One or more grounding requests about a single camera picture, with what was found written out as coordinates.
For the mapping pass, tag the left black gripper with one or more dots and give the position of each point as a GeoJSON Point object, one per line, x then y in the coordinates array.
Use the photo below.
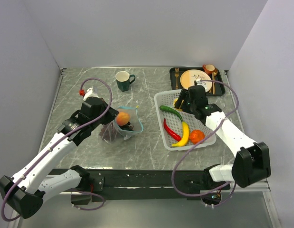
{"type": "Point", "coordinates": [110, 116]}

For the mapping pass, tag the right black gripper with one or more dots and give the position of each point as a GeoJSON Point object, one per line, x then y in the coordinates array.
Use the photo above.
{"type": "Point", "coordinates": [183, 95]}

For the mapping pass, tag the peach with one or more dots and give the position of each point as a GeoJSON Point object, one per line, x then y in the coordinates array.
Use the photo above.
{"type": "Point", "coordinates": [122, 118]}

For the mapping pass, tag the orange tangerine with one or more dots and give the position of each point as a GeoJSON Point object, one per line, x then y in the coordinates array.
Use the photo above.
{"type": "Point", "coordinates": [196, 136]}

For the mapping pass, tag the clear zip top bag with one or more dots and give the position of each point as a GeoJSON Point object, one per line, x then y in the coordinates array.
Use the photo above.
{"type": "Point", "coordinates": [134, 120]}

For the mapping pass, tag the black grape bunch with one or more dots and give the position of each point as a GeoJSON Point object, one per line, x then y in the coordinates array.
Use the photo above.
{"type": "Point", "coordinates": [127, 127]}

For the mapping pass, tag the banana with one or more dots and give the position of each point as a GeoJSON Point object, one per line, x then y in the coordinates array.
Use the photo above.
{"type": "Point", "coordinates": [184, 140]}

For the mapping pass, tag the red grape bunch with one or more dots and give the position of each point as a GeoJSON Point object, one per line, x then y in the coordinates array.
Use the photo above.
{"type": "Point", "coordinates": [108, 133]}

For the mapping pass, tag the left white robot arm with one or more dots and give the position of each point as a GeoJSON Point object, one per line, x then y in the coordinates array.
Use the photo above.
{"type": "Point", "coordinates": [27, 189]}

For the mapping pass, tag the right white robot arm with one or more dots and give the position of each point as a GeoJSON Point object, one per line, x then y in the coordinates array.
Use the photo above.
{"type": "Point", "coordinates": [252, 159]}

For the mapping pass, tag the beige round plate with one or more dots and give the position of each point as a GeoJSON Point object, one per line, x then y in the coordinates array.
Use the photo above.
{"type": "Point", "coordinates": [189, 77]}

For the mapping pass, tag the green chili pepper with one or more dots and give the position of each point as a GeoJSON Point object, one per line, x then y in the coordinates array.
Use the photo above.
{"type": "Point", "coordinates": [171, 110]}

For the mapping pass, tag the small orange cup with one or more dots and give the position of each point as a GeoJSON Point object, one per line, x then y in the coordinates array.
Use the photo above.
{"type": "Point", "coordinates": [209, 68]}

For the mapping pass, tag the gold fork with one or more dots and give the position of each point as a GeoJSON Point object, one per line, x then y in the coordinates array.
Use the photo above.
{"type": "Point", "coordinates": [176, 77]}

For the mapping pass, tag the red chili pepper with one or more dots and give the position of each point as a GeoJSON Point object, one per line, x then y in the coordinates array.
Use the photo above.
{"type": "Point", "coordinates": [174, 135]}

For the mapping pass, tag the green mug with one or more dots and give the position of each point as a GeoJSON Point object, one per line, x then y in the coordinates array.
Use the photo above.
{"type": "Point", "coordinates": [124, 80]}

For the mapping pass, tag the black base beam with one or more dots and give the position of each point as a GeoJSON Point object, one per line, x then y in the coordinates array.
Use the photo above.
{"type": "Point", "coordinates": [147, 184]}

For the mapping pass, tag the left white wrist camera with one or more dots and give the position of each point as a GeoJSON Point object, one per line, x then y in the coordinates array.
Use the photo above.
{"type": "Point", "coordinates": [91, 92]}

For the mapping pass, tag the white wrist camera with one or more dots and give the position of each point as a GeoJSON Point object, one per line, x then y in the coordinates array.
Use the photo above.
{"type": "Point", "coordinates": [91, 92]}
{"type": "Point", "coordinates": [198, 82]}

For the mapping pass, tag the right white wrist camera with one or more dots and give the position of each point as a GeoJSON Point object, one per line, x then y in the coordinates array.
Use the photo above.
{"type": "Point", "coordinates": [198, 82]}

